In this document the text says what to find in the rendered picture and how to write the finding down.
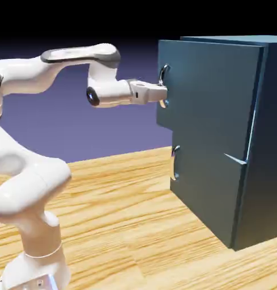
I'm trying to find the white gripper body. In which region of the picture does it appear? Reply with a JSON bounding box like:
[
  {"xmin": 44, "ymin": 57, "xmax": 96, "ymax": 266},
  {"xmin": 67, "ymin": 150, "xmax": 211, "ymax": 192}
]
[{"xmin": 144, "ymin": 83, "xmax": 168, "ymax": 103}]

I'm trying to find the long curved metal door handle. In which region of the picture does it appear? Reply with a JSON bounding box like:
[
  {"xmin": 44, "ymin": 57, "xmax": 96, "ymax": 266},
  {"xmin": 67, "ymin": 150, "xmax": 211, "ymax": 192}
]
[{"xmin": 158, "ymin": 64, "xmax": 171, "ymax": 109}]

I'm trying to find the large dark teal cabinet door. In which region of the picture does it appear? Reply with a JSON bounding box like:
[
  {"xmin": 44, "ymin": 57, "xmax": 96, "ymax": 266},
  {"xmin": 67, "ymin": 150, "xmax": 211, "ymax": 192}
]
[{"xmin": 156, "ymin": 40, "xmax": 266, "ymax": 163}]

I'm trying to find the small dark teal cabinet door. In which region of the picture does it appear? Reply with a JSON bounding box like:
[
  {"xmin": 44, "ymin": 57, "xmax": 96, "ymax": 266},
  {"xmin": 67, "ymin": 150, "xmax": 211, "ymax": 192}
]
[{"xmin": 169, "ymin": 129, "xmax": 248, "ymax": 249}]

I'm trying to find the dark teal cabinet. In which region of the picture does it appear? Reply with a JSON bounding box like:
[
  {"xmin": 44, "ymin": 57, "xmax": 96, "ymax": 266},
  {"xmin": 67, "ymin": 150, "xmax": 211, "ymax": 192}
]
[{"xmin": 156, "ymin": 35, "xmax": 277, "ymax": 251}]

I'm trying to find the short curved metal door handle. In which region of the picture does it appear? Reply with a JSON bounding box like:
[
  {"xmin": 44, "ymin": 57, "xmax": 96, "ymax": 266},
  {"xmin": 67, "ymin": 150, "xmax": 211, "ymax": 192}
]
[{"xmin": 171, "ymin": 145, "xmax": 181, "ymax": 181}]

